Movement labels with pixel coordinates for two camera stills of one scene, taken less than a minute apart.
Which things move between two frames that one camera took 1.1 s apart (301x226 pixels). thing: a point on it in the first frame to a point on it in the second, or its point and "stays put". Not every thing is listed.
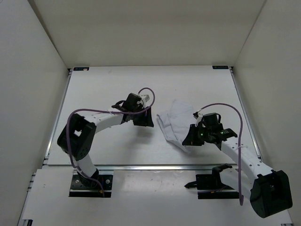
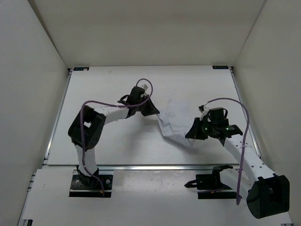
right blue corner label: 220,67 stays put
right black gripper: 191,139 to 194,133
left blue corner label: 81,68 stays put
